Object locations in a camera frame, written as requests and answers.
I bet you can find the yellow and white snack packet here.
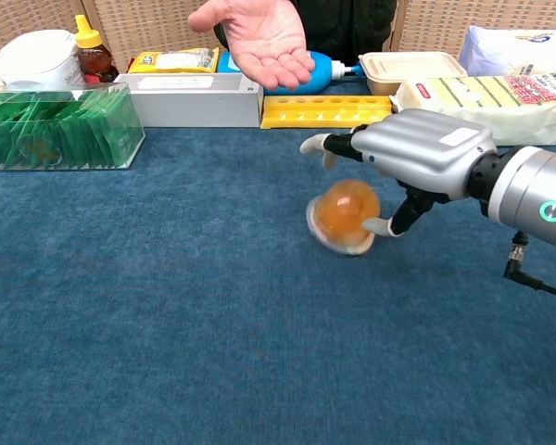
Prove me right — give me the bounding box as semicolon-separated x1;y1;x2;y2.
127;47;220;75

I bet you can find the orange jelly cup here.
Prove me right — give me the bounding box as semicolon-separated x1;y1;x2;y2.
306;178;382;256

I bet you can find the beige lidded takeaway container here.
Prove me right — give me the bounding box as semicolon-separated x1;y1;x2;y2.
358;51;469;97

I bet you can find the yellow plastic slotted tray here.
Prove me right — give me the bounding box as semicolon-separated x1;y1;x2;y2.
259;95;395;131

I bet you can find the clear box of green sachets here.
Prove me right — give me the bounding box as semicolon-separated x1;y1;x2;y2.
0;83;146;172

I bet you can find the honey squeeze bottle yellow cap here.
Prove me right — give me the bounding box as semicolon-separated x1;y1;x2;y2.
74;14;120;83

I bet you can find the person's black jacket torso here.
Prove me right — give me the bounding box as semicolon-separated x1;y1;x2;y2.
212;0;398;67

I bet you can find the white plastic bag blue print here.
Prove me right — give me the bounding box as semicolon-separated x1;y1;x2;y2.
459;25;556;78

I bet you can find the blue rubber air blower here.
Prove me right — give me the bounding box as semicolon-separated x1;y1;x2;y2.
216;50;367;95

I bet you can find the black cable with connector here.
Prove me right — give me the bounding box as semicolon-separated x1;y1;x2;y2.
502;230;556;301

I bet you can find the silver rectangular metal box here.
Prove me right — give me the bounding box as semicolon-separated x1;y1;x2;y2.
113;72;264;129

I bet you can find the white round lidded container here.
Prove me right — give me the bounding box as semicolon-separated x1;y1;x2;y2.
0;29;85;92

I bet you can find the person's bare hand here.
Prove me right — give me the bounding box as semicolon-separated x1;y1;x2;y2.
187;0;316;92

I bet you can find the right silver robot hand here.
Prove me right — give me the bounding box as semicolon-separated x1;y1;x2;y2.
299;108;510;237

